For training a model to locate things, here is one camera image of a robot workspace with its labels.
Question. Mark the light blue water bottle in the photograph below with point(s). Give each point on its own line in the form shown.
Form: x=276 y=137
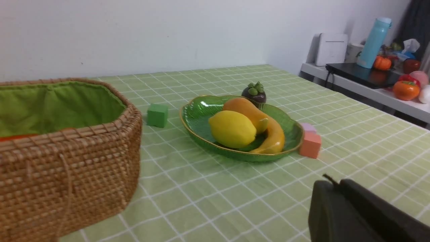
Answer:
x=374 y=42

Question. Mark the red toy pepper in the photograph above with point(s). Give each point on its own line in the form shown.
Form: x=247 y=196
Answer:
x=410 y=79

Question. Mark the orange toy mango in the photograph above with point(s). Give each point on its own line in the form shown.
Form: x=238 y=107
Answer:
x=242 y=105

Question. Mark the dark red toy apple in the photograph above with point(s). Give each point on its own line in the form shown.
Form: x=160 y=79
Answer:
x=411 y=65

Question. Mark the dark curtain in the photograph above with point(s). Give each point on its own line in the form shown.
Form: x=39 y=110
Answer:
x=416 y=25

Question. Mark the tissue pack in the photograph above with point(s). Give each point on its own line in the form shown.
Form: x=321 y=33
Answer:
x=409 y=49

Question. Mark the salmon pink foam block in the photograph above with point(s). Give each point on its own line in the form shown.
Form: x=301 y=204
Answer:
x=311 y=145

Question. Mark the orange toy carrot green leaves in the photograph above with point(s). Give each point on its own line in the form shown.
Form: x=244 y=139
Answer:
x=9 y=138

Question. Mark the orange toy persimmon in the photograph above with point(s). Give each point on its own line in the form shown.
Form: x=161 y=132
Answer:
x=406 y=90

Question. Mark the small orange toy pumpkin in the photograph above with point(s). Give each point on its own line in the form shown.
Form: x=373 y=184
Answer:
x=382 y=63

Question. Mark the yellow toy banana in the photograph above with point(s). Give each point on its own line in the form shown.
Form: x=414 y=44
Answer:
x=275 y=139

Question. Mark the pink toy peach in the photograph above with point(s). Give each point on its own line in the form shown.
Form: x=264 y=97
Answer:
x=422 y=77

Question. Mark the green leaf glass plate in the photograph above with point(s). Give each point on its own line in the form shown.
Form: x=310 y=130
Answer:
x=195 y=116

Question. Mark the white box device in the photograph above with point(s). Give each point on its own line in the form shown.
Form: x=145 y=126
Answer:
x=331 y=49

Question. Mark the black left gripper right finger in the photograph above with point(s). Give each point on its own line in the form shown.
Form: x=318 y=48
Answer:
x=390 y=223

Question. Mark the woven wicker basket green lining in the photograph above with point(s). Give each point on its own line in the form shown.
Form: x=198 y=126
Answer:
x=82 y=168

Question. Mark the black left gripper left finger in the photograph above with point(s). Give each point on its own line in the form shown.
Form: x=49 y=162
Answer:
x=333 y=219

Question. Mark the yellow toy lemon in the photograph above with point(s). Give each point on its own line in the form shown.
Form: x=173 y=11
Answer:
x=232 y=129

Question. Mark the dark purple toy mangosteen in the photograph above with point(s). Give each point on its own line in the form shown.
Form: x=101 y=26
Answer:
x=255 y=92

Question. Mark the white cup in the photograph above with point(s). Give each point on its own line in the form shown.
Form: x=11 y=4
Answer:
x=353 y=52

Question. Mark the green foam cube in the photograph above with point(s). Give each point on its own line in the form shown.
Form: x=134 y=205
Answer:
x=157 y=115

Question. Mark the white toy egg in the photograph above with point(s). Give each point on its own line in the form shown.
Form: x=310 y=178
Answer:
x=424 y=96

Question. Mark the white side table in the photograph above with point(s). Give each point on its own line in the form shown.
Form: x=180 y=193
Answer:
x=384 y=97

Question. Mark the green checkered tablecloth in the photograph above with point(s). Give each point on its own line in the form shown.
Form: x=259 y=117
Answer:
x=188 y=194

